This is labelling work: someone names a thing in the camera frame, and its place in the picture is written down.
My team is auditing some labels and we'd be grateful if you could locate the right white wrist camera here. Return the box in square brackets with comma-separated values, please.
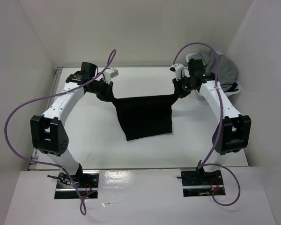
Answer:
[170, 63, 185, 80]

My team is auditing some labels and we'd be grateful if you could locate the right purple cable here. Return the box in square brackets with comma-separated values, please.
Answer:
[172, 42, 241, 207]

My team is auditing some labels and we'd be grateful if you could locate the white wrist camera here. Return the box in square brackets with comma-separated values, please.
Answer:
[170, 63, 185, 80]
[103, 68, 118, 84]

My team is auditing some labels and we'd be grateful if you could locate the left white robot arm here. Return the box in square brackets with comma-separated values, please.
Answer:
[30, 62, 118, 188]

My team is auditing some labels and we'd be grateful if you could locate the white laundry basket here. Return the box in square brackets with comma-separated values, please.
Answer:
[185, 52, 242, 97]

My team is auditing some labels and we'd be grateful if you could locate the black skirt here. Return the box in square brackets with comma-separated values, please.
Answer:
[112, 94, 177, 141]

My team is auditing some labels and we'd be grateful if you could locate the grey skirt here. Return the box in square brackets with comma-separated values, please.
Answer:
[191, 50, 237, 90]

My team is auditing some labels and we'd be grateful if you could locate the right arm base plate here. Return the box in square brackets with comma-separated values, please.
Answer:
[177, 168, 226, 197]

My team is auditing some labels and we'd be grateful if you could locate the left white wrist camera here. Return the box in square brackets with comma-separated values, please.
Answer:
[103, 68, 118, 84]

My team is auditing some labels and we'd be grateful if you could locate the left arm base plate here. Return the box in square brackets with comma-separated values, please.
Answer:
[47, 172, 99, 199]

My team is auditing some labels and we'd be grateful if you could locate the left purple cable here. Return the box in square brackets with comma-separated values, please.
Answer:
[5, 49, 117, 216]

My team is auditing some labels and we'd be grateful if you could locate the purple cable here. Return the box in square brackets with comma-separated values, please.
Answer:
[5, 49, 117, 216]
[172, 42, 241, 207]

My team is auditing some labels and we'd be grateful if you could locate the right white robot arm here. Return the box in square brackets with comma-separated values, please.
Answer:
[170, 59, 251, 185]

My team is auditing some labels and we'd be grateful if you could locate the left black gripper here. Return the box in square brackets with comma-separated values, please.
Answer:
[87, 78, 115, 102]

